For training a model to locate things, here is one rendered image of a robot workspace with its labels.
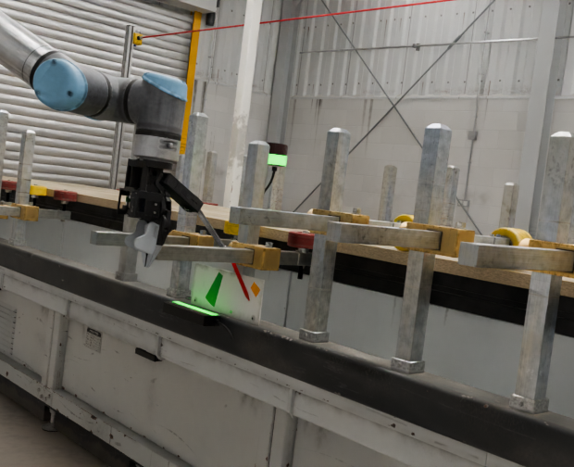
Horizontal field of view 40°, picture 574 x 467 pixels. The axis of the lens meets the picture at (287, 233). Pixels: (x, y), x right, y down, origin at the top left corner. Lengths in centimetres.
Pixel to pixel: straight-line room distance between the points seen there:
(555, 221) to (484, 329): 40
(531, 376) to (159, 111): 83
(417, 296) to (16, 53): 87
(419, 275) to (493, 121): 847
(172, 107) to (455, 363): 76
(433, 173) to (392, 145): 929
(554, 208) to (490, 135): 858
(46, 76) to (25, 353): 201
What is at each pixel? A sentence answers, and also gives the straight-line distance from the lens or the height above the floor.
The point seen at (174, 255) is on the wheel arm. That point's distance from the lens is 163.
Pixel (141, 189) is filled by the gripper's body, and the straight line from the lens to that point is 157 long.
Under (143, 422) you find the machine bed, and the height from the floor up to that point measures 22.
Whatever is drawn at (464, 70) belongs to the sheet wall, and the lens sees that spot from 1028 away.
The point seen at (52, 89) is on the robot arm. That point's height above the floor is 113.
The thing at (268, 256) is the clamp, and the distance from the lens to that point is 173.
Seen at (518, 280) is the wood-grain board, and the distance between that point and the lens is 155.
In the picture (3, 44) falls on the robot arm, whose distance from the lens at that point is 162.
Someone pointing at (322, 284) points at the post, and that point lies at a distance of 161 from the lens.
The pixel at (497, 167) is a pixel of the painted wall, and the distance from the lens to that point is 975.
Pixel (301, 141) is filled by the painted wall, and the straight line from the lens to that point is 1188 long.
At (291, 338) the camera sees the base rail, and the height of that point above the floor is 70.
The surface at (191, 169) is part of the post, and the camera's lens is 198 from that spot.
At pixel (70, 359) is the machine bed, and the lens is 304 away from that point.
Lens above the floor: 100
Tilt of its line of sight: 3 degrees down
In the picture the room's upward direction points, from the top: 7 degrees clockwise
